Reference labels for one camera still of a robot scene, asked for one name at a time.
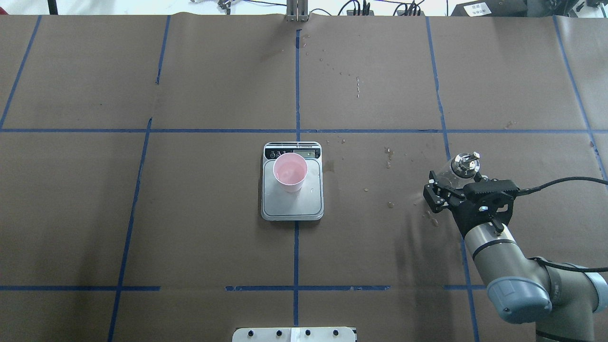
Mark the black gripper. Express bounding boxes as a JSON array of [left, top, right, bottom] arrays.
[[423, 170, 515, 238]]

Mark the clear glass sauce bottle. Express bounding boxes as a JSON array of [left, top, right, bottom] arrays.
[[439, 152, 481, 186]]

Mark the pink plastic cup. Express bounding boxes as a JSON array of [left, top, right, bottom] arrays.
[[272, 153, 308, 193]]

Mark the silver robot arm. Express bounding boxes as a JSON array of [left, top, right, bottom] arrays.
[[423, 171, 607, 342]]

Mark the silver digital kitchen scale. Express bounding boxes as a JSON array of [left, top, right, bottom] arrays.
[[261, 141, 325, 221]]

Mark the black box with label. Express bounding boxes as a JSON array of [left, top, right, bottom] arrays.
[[450, 0, 528, 17]]

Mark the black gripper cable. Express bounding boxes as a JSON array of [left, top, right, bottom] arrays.
[[515, 177, 608, 196]]

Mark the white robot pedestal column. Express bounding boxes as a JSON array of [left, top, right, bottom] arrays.
[[232, 326, 358, 342]]

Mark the aluminium extrusion post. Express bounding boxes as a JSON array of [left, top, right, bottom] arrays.
[[285, 0, 310, 22]]

